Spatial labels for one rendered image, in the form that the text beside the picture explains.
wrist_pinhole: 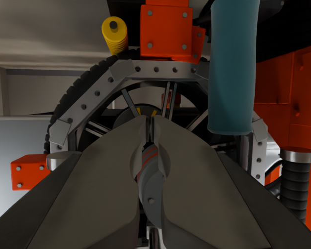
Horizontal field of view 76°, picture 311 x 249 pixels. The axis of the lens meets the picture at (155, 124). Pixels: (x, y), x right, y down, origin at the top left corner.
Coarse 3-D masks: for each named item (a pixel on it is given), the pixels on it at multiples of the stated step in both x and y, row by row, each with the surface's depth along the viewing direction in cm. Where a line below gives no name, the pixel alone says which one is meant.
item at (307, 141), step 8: (304, 48) 56; (296, 56) 58; (304, 56) 56; (296, 64) 58; (304, 64) 56; (296, 72) 58; (304, 72) 56; (296, 80) 58; (304, 80) 56; (296, 88) 58; (304, 88) 56; (296, 96) 58; (304, 96) 56; (296, 104) 58; (304, 104) 56; (296, 112) 57; (304, 112) 56; (296, 120) 58; (304, 120) 56; (296, 128) 59; (304, 128) 56; (296, 136) 59; (304, 136) 56; (288, 144) 62; (296, 144) 59; (304, 144) 56
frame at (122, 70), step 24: (120, 72) 46; (144, 72) 47; (168, 72) 47; (192, 72) 51; (96, 96) 46; (72, 120) 50; (72, 144) 51; (240, 144) 58; (264, 144) 52; (264, 168) 53
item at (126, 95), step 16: (128, 80) 55; (112, 96) 60; (128, 96) 57; (192, 96) 71; (96, 112) 60; (80, 128) 55; (192, 128) 60; (80, 144) 58; (224, 144) 62; (144, 224) 67; (144, 240) 60
